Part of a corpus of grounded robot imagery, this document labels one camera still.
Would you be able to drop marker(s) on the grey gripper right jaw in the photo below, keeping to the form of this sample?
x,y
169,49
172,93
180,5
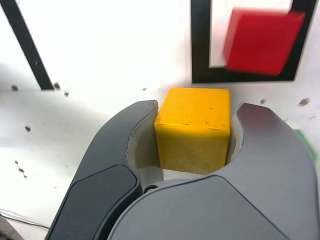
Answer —
x,y
225,212

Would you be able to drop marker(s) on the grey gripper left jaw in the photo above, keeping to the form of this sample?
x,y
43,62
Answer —
x,y
105,175

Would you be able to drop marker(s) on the yellow cube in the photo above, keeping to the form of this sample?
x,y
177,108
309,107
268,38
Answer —
x,y
192,125

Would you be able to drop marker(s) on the red cube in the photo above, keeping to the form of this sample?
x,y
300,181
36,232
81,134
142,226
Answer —
x,y
260,42

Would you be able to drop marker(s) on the black tape square outline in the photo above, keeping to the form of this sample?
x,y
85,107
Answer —
x,y
200,50

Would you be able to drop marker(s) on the black tape strip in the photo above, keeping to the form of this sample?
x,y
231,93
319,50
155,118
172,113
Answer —
x,y
27,45

